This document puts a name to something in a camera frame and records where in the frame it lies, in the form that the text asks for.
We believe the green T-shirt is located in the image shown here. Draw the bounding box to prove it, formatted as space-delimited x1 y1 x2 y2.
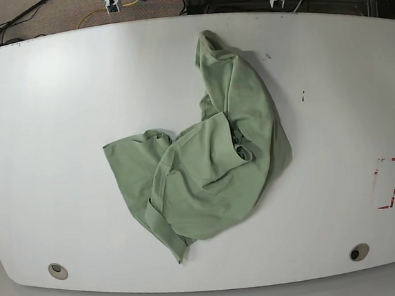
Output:
103 31 292 262

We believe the red tape rectangle marking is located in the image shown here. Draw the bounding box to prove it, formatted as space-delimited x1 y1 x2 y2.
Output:
372 157 395 210

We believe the yellow cable on floor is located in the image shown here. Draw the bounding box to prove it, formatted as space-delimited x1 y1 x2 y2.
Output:
74 0 141 30

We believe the left table cable grommet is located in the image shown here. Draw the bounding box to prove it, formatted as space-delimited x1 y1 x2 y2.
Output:
48 263 68 280

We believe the table cable grommet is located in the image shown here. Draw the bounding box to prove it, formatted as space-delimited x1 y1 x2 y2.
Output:
349 243 369 262
48 263 68 280

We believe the right table cable grommet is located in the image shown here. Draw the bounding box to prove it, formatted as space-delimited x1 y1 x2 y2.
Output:
349 243 369 262

